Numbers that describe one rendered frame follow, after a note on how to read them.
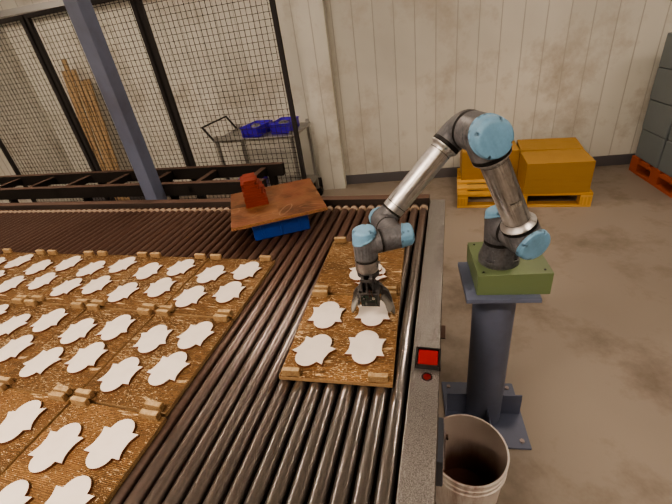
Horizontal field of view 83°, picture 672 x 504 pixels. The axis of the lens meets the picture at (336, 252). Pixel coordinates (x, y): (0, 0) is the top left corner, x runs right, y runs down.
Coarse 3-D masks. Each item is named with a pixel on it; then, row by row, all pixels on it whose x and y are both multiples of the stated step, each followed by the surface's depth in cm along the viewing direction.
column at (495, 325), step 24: (480, 312) 158; (504, 312) 153; (480, 336) 164; (504, 336) 160; (480, 360) 170; (504, 360) 169; (456, 384) 215; (480, 384) 177; (504, 384) 211; (456, 408) 199; (480, 408) 186; (504, 408) 194; (504, 432) 187
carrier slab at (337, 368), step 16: (320, 304) 145; (304, 320) 138; (352, 320) 134; (304, 336) 131; (336, 336) 129; (352, 336) 128; (384, 336) 126; (288, 352) 125; (336, 352) 122; (384, 352) 120; (304, 368) 118; (320, 368) 117; (336, 368) 117; (352, 368) 116; (368, 368) 115; (384, 368) 114; (352, 384) 112; (368, 384) 111; (384, 384) 110
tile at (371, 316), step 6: (360, 306) 139; (366, 306) 138; (372, 306) 138; (378, 306) 137; (384, 306) 137; (360, 312) 136; (366, 312) 136; (372, 312) 135; (378, 312) 135; (384, 312) 134; (354, 318) 134; (360, 318) 133; (366, 318) 133; (372, 318) 132; (378, 318) 132; (384, 318) 132; (366, 324) 130; (372, 324) 130; (378, 324) 130
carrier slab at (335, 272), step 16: (336, 256) 173; (352, 256) 171; (384, 256) 168; (400, 256) 166; (320, 272) 164; (336, 272) 162; (400, 272) 156; (336, 288) 152; (352, 288) 151; (400, 288) 147
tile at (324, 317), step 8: (328, 304) 142; (336, 304) 142; (320, 312) 139; (328, 312) 138; (336, 312) 138; (312, 320) 136; (320, 320) 135; (328, 320) 134; (336, 320) 134; (320, 328) 132; (328, 328) 132
